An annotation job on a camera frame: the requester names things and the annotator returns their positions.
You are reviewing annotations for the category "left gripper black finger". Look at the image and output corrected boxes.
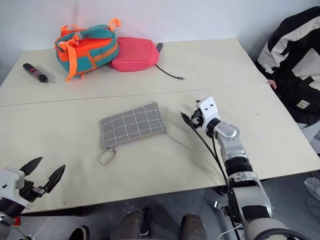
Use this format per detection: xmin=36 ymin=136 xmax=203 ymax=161
xmin=40 ymin=164 xmax=67 ymax=195
xmin=20 ymin=156 xmax=44 ymax=177

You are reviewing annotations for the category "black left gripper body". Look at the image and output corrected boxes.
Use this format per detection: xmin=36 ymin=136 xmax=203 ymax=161
xmin=18 ymin=174 xmax=49 ymax=204

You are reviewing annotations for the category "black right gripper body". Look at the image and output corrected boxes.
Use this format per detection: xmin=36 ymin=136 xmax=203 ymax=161
xmin=189 ymin=108 xmax=205 ymax=129

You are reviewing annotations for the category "grey checked pouch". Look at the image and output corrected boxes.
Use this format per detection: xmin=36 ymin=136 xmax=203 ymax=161
xmin=100 ymin=101 xmax=168 ymax=151

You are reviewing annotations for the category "dark shoe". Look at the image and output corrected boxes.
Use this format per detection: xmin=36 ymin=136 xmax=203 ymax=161
xmin=70 ymin=225 xmax=90 ymax=240

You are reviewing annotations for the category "pink fabric bag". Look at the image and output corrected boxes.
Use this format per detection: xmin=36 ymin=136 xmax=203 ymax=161
xmin=108 ymin=36 xmax=161 ymax=73

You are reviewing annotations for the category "dark rounded shape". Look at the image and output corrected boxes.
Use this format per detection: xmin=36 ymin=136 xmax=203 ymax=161
xmin=116 ymin=209 xmax=146 ymax=240
xmin=180 ymin=212 xmax=207 ymax=240

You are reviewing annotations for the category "black and red cylindrical tool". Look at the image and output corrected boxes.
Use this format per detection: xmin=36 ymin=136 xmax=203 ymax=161
xmin=22 ymin=63 xmax=50 ymax=84

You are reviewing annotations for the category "person in black white jacket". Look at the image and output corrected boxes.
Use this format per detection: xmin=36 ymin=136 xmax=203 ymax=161
xmin=257 ymin=6 xmax=320 ymax=126

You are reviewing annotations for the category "teal and orange backpack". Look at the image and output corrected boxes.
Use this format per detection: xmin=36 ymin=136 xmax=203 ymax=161
xmin=54 ymin=17 xmax=123 ymax=83

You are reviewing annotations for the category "clear plastic bag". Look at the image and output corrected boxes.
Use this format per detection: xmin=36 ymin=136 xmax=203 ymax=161
xmin=303 ymin=175 xmax=320 ymax=201

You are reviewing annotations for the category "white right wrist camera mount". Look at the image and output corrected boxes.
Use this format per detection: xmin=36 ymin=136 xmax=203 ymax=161
xmin=196 ymin=96 xmax=221 ymax=126

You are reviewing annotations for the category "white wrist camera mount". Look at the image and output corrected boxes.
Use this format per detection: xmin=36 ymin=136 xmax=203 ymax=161
xmin=0 ymin=167 xmax=26 ymax=199
xmin=196 ymin=96 xmax=221 ymax=126

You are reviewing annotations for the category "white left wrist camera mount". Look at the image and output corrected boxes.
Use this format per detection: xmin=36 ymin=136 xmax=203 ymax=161
xmin=0 ymin=167 xmax=26 ymax=199

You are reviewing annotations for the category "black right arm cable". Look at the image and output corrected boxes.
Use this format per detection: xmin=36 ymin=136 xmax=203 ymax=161
xmin=191 ymin=123 xmax=236 ymax=196

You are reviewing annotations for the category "black cable with plug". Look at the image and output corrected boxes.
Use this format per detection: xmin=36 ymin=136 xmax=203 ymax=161
xmin=155 ymin=64 xmax=186 ymax=82

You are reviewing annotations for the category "silver metal carabiner ring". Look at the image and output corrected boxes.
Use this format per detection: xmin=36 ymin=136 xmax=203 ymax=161
xmin=97 ymin=146 xmax=118 ymax=166

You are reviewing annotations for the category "thin white cable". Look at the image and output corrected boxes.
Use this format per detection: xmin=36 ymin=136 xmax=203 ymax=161
xmin=221 ymin=224 xmax=244 ymax=236

